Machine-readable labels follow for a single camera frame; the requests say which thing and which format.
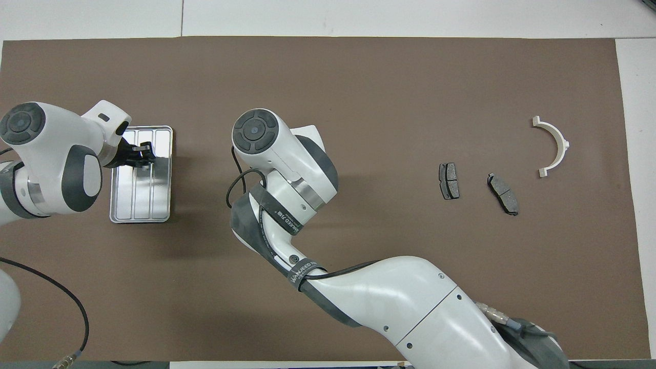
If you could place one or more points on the dark grey brake pad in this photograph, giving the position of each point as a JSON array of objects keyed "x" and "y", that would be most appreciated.
[
  {"x": 503, "y": 193},
  {"x": 449, "y": 180}
]

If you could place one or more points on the white curved plastic bracket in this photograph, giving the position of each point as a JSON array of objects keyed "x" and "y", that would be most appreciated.
[{"x": 559, "y": 143}]

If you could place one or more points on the silver metal tray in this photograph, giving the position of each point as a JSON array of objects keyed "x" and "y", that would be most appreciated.
[{"x": 154, "y": 200}]

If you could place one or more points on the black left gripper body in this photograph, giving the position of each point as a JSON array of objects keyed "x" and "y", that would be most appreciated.
[{"x": 125, "y": 156}]

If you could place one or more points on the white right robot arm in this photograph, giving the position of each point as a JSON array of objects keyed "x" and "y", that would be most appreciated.
[{"x": 410, "y": 297}]

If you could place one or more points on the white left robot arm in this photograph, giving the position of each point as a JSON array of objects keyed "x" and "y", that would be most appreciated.
[{"x": 46, "y": 154}]

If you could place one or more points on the brown table mat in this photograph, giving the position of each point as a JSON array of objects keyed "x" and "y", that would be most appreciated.
[{"x": 359, "y": 102}]

